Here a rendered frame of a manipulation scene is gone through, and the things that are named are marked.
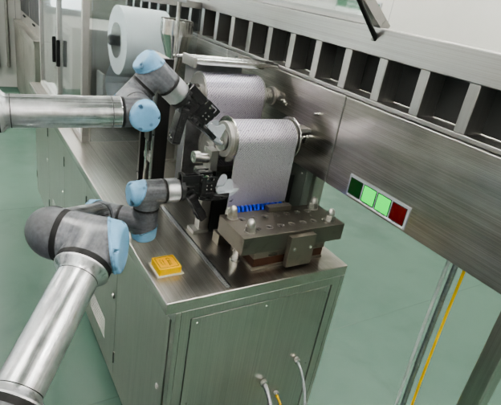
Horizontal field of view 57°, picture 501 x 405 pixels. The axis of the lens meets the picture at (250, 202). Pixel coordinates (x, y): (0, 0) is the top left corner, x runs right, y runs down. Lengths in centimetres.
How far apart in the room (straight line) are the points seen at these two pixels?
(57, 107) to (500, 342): 129
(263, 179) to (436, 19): 300
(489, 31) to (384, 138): 269
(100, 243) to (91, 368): 145
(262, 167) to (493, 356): 88
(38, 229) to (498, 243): 103
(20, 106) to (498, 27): 345
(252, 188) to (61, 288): 80
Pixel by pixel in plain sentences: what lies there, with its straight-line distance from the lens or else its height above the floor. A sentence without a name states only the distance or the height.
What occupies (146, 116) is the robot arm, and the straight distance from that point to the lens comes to 116.
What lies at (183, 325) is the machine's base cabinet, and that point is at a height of 81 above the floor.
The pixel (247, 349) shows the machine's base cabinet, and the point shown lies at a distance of 159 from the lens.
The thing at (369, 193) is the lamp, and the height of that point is 120.
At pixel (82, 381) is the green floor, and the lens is 235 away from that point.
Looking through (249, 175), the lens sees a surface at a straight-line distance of 153.
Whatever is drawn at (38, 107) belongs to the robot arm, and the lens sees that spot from 115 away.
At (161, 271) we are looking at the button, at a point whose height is 92.
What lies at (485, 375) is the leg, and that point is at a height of 81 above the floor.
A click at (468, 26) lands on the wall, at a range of 414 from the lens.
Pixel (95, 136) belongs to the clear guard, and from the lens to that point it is 241.
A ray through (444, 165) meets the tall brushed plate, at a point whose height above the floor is 137.
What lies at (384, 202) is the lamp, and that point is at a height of 119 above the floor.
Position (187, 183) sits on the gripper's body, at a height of 114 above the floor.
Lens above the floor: 169
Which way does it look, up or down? 24 degrees down
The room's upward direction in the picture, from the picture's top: 10 degrees clockwise
